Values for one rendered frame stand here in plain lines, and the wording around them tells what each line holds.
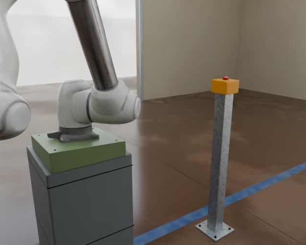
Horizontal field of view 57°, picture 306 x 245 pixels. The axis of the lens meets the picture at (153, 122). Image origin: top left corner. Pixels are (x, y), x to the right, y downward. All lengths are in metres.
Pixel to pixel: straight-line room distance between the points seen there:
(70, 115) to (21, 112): 0.70
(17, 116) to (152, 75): 5.74
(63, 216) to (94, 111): 0.47
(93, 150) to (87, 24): 0.52
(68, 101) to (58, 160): 0.27
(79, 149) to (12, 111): 0.63
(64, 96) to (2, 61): 0.62
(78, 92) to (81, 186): 0.41
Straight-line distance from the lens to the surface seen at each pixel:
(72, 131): 1.35
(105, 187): 1.36
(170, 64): 6.57
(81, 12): 1.03
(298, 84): 7.21
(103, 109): 1.23
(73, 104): 1.31
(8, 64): 0.74
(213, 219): 2.14
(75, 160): 1.24
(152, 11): 6.29
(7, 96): 0.65
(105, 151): 1.28
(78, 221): 1.39
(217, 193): 2.01
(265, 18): 7.70
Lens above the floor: 1.33
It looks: 17 degrees down
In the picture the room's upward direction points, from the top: straight up
